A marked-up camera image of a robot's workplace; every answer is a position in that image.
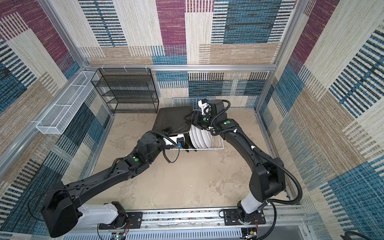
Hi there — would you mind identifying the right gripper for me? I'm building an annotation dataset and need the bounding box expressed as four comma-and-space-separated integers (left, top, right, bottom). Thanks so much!
183, 110, 216, 130

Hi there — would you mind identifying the black square plate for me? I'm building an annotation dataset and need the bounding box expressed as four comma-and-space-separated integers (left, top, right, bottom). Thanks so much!
152, 106, 193, 135

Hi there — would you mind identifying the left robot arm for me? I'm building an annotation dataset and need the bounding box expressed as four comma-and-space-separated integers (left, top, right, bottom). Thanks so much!
41, 131, 181, 238

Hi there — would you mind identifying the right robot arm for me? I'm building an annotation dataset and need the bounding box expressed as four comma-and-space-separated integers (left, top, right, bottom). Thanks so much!
184, 100, 286, 224

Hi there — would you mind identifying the white round plate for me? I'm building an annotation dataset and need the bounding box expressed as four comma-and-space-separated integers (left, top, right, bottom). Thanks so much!
190, 125, 200, 149
200, 130, 211, 148
202, 130, 213, 149
195, 127, 206, 149

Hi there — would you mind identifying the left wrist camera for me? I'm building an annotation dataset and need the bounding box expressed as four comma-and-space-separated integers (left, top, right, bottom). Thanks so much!
176, 134, 186, 149

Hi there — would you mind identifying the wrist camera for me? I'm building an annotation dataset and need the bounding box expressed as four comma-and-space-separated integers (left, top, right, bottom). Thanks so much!
198, 99, 210, 115
176, 134, 186, 149

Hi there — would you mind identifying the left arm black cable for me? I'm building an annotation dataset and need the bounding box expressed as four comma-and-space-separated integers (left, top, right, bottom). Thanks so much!
161, 131, 181, 164

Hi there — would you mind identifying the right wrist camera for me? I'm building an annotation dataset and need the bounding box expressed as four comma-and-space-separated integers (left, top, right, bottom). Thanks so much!
198, 99, 210, 115

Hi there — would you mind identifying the white wire dish rack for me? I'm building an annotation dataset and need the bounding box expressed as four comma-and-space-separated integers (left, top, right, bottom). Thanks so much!
172, 98, 224, 151

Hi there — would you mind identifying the black wire shelf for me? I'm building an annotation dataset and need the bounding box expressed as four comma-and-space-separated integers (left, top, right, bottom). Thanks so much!
91, 68, 159, 114

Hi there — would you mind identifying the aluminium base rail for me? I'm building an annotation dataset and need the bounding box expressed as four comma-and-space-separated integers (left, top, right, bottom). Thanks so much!
64, 205, 310, 240

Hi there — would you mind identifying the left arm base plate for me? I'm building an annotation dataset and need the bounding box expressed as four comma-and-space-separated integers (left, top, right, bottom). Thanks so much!
98, 212, 143, 232

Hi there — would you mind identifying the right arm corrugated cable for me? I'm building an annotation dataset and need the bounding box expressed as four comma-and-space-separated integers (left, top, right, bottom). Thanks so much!
253, 146, 303, 205

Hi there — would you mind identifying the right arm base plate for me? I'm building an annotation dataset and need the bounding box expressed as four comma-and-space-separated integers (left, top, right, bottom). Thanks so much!
219, 209, 266, 226

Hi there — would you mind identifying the white mesh wall basket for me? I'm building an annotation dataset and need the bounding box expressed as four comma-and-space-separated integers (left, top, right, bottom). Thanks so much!
36, 71, 95, 135

